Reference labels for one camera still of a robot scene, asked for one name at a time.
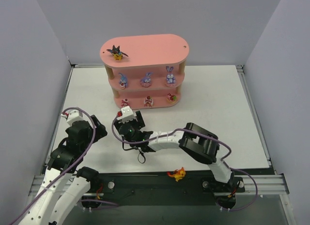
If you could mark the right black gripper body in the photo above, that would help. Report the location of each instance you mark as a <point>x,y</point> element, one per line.
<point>139,119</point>

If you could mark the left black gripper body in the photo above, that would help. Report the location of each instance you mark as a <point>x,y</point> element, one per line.
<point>98,127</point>

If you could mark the red white cake toy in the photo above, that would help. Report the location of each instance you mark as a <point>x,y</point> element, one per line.
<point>125,102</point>

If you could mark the strawberry cake bear toy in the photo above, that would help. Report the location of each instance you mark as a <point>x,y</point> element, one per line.
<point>148,102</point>

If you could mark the small purple bunny toy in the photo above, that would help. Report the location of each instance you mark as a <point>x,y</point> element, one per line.
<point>123,82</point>

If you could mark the pink bear strawberry donut toy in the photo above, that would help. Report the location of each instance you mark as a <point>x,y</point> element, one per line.
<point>171,98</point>

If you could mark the purple bunny donut toy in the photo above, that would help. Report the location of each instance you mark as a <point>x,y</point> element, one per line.
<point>146,80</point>

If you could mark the orange spiky creature toy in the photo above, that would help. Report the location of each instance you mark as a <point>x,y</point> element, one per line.
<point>178,174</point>

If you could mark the blue bunny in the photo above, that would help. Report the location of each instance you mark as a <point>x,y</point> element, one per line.
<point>170,78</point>

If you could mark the black bat creature toy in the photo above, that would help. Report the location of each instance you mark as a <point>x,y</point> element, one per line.
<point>116,52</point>

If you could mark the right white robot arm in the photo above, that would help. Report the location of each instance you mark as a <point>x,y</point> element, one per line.
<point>200,144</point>

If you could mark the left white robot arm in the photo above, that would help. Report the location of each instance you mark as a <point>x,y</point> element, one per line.
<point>63,186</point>

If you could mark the pink three-tier shelf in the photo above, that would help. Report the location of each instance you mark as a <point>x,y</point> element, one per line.
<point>147,53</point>

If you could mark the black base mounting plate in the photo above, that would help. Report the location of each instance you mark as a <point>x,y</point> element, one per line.
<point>197,188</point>

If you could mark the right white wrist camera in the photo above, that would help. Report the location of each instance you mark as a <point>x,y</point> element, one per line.
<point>126,114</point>

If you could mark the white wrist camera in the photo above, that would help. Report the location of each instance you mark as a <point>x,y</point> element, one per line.
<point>126,114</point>
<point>72,116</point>

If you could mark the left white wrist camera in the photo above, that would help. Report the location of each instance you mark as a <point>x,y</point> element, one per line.
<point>72,116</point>

